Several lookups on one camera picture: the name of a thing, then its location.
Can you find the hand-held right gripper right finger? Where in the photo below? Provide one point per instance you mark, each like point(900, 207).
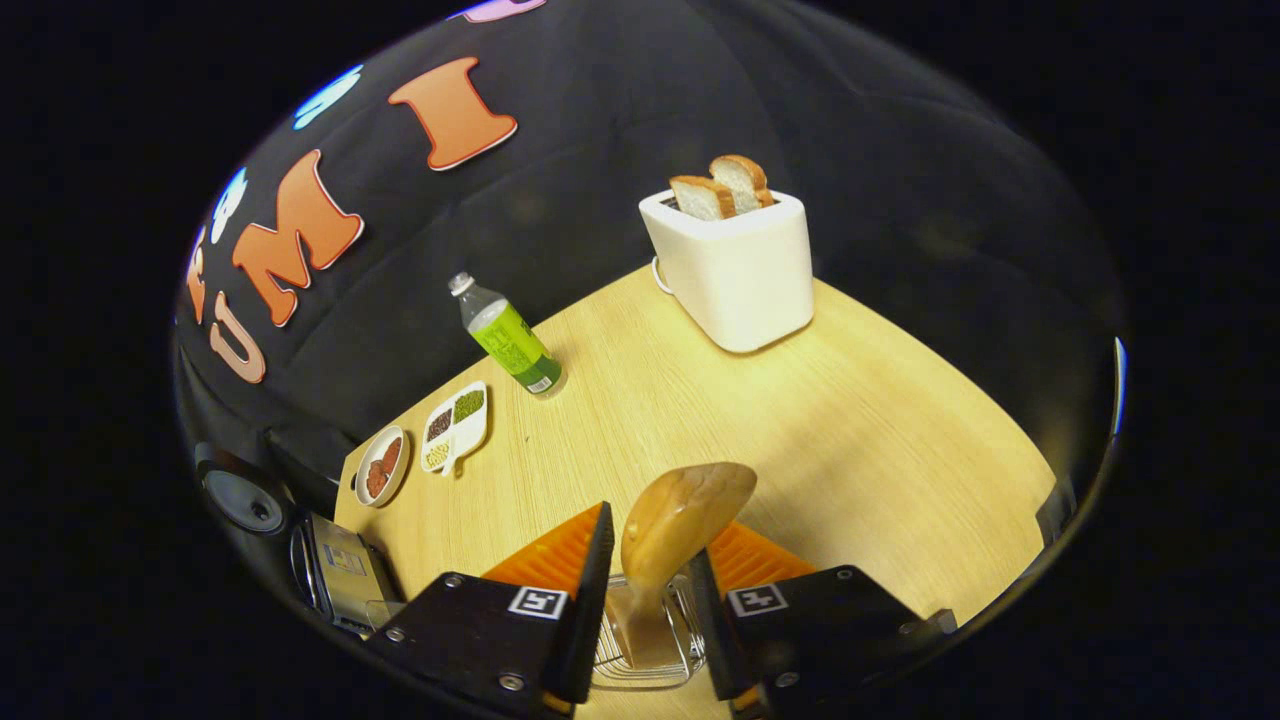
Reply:
point(705, 620)

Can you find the dark bean pile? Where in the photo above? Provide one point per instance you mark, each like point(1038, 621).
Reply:
point(440, 424)

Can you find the black backdrop cloth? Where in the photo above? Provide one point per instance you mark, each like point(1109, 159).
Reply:
point(620, 110)

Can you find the white toaster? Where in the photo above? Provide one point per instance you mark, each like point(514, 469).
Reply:
point(745, 270)

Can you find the red meat piece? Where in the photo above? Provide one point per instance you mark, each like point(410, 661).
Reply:
point(391, 455)
point(377, 480)

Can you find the bread slice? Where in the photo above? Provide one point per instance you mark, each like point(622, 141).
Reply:
point(748, 180)
point(700, 198)

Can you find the green label bottle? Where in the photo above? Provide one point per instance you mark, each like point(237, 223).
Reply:
point(510, 340)

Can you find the white divided dish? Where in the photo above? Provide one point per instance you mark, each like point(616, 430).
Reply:
point(470, 432)

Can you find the green bean pile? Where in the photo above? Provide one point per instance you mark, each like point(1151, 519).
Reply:
point(469, 404)

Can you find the round white plate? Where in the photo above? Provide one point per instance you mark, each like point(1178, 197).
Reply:
point(362, 478)

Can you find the black rice cooker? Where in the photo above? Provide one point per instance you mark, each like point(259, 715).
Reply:
point(340, 570)

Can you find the wooden spoon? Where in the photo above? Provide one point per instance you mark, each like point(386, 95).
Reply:
point(680, 520)

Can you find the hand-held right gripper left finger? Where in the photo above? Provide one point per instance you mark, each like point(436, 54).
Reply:
point(590, 600)

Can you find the yellow bean pile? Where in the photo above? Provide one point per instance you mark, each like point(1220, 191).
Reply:
point(437, 456)

